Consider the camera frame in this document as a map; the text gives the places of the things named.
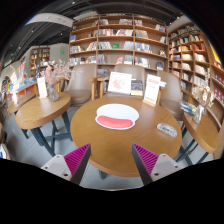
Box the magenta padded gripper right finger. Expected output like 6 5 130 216
132 144 182 185

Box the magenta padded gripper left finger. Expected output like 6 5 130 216
42 144 91 185

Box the white red mouse pad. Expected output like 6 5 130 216
95 103 139 130

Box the round wooden centre table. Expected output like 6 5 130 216
70 97 182 177

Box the round wooden table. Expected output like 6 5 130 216
15 92 71 156
70 97 182 177
175 111 220 164

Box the round wooden right table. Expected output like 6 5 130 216
175 111 220 164

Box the round wooden left table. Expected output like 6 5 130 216
15 92 71 156

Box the brown armchair right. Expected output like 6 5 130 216
157 71 183 120

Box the brown armchair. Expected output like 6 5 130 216
98 64 145 97
157 71 183 120
65 64 97 106

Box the stack of books right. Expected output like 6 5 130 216
180 101 196 115

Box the brown armchair left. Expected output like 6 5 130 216
65 64 97 106

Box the dark book on stand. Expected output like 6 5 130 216
131 80 143 96

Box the white sign on left table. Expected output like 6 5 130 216
37 77 47 98

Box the white red standing sign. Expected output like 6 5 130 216
143 74 161 107

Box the glass vase flowers right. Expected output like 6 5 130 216
193 75 214 124

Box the white picture display card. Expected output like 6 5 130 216
108 72 132 94

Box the brown armchair middle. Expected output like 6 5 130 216
98 64 145 97

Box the glass vase dried flowers left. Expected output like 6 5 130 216
41 60 71 102

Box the distant wooden bookshelf left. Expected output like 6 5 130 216
30 47 50 76

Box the wooden bookshelf right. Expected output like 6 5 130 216
167 23 224 131

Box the large wooden bookshelf centre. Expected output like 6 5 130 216
69 14 169 74

